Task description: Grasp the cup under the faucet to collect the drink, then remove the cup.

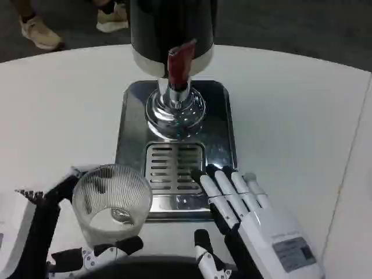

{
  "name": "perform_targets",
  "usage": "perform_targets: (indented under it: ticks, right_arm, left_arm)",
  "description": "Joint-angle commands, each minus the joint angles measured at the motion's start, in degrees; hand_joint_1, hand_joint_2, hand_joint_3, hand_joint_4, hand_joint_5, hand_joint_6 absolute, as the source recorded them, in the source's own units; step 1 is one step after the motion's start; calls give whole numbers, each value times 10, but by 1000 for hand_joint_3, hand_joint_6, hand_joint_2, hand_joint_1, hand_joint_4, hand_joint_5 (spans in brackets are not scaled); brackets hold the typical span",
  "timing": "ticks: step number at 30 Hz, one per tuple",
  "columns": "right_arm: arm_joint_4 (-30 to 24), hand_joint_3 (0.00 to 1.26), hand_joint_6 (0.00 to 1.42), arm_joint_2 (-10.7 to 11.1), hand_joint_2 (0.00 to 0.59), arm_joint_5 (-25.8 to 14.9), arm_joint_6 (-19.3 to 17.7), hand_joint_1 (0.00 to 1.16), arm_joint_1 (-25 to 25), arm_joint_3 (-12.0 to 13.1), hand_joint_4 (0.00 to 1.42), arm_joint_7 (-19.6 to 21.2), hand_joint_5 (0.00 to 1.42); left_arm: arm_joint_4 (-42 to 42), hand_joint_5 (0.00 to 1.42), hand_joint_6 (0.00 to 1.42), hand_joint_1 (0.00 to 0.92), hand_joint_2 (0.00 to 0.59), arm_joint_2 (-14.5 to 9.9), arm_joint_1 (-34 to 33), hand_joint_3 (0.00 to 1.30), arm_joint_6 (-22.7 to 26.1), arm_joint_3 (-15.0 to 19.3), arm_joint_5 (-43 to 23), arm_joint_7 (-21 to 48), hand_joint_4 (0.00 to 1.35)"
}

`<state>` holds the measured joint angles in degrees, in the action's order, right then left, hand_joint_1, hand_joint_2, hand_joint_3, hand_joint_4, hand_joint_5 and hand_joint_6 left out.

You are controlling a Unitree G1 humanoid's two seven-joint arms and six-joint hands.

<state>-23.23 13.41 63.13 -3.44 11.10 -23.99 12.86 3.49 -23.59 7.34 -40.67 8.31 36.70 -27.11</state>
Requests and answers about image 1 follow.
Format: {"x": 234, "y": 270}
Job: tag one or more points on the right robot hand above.
{"x": 261, "y": 221}

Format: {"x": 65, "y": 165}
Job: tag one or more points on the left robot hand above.
{"x": 37, "y": 221}

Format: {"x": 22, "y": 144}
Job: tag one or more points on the clear ribbed glass cup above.
{"x": 96, "y": 223}

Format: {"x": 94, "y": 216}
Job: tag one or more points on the steel drip tray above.
{"x": 218, "y": 128}

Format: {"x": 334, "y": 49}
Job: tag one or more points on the slotted steel tray grid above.
{"x": 162, "y": 174}

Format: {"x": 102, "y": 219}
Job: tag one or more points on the black robot torso edge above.
{"x": 157, "y": 268}

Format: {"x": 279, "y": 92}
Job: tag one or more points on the chrome round tap base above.
{"x": 162, "y": 117}

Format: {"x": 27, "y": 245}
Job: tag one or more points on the person's beige shoe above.
{"x": 40, "y": 33}
{"x": 112, "y": 20}

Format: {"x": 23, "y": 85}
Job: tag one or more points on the black drink dispenser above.
{"x": 151, "y": 26}

